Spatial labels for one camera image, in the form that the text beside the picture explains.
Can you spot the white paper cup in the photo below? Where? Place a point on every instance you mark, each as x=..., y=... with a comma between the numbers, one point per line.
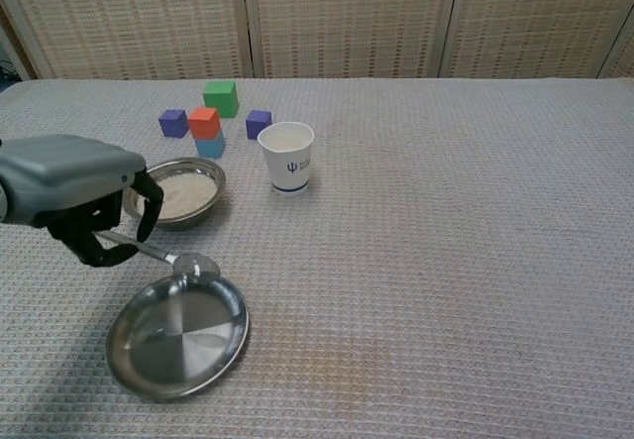
x=289, y=171

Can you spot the woven folding screen panel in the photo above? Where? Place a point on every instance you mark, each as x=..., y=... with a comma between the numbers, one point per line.
x=621, y=60
x=138, y=18
x=351, y=18
x=535, y=18

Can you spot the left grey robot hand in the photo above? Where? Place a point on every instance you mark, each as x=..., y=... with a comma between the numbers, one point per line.
x=64, y=176

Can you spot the metal spoon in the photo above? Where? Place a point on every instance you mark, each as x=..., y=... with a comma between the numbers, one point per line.
x=195, y=264

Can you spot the white powder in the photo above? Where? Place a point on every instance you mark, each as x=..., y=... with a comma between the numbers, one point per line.
x=190, y=193

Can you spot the orange cube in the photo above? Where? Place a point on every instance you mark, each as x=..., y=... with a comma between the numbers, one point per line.
x=203, y=123

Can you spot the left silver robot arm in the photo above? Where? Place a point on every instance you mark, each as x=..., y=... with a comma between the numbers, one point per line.
x=2, y=203

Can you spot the green cube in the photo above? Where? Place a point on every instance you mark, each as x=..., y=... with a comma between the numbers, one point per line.
x=220, y=99

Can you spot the purple cube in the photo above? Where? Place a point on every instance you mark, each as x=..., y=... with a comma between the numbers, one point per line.
x=257, y=123
x=172, y=124

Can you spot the steel bowl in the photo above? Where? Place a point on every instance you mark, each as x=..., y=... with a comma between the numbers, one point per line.
x=183, y=224

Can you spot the steel plate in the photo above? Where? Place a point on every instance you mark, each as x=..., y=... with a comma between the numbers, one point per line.
x=173, y=340

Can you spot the waffle weave tablecloth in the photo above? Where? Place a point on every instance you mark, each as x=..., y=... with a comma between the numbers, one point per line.
x=446, y=260

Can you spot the light blue cube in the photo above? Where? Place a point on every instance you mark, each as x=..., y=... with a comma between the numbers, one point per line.
x=210, y=148

